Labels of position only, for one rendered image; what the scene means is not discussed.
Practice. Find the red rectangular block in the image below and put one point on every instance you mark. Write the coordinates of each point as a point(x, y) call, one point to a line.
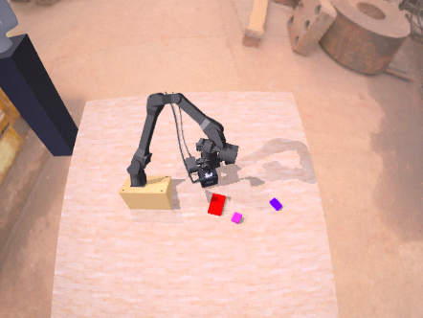
point(217, 204)

